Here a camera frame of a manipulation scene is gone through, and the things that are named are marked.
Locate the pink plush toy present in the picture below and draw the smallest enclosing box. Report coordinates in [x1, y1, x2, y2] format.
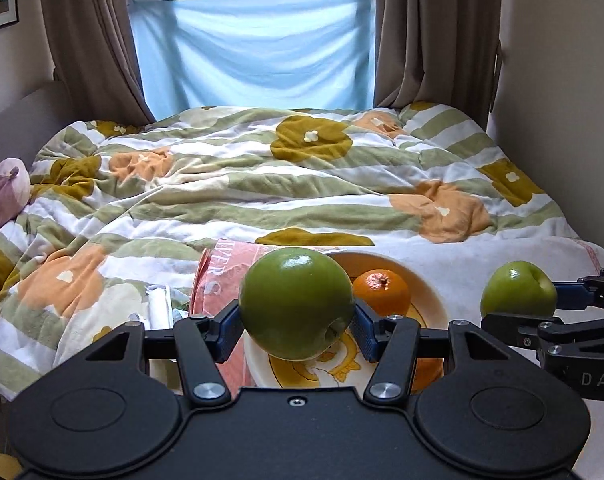
[0, 158, 31, 248]

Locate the light blue window cloth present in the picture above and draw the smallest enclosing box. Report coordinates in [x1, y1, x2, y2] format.
[130, 0, 377, 123]

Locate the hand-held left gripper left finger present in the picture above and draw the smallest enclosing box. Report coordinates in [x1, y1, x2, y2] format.
[84, 304, 243, 409]

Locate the grey bed frame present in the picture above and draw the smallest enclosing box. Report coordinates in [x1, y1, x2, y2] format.
[0, 82, 75, 181]

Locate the brown curtain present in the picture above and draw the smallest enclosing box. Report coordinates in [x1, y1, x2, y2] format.
[372, 0, 505, 111]
[36, 0, 155, 126]

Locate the green apple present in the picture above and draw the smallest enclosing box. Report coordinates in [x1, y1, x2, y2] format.
[480, 260, 558, 320]
[238, 248, 355, 361]

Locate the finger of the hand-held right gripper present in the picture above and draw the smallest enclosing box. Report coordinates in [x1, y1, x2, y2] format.
[482, 311, 604, 357]
[552, 267, 604, 312]

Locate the floral striped blanket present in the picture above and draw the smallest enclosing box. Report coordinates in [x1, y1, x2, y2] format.
[0, 101, 580, 401]

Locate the white cloth with pink border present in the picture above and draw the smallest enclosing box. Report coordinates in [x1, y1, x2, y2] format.
[189, 234, 604, 480]

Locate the large orange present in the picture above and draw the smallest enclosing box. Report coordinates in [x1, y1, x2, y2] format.
[352, 269, 411, 318]

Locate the small white object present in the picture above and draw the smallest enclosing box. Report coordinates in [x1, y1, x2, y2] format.
[132, 284, 190, 331]

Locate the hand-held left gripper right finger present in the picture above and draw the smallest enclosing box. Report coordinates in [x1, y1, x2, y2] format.
[348, 302, 511, 407]

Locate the duck print plate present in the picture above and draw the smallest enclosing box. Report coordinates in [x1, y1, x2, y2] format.
[243, 250, 453, 393]

